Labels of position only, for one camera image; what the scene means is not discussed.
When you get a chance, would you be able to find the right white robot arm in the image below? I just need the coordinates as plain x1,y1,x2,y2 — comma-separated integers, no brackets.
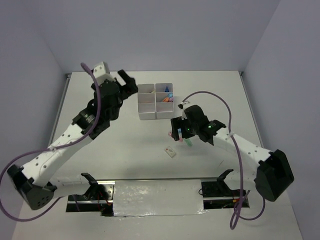
170,105,295,202

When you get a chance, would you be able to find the left white divided container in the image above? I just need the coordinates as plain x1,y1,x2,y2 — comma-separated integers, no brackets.
137,83,156,120

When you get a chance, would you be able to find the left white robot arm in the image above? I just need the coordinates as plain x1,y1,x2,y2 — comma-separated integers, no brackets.
7,69,138,210

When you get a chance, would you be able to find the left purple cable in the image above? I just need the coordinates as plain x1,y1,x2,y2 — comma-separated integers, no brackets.
0,62,102,222

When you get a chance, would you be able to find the white eraser box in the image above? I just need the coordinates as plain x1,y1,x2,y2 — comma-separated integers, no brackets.
164,146,177,158

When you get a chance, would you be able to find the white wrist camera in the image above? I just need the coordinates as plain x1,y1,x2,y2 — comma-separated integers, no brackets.
92,61,112,86
178,100,191,120

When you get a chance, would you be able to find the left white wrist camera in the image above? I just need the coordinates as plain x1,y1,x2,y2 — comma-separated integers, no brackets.
92,61,112,86

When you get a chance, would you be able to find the green correction tape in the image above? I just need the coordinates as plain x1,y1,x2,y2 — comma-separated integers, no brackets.
185,138,193,147

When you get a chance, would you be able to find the blue correction tape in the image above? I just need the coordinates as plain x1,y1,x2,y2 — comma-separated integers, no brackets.
178,128,182,139

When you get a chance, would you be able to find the silver foil panel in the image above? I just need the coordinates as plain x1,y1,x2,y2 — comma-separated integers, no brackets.
113,179,205,217

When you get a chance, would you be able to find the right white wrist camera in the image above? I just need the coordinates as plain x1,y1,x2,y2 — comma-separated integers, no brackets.
178,100,191,120

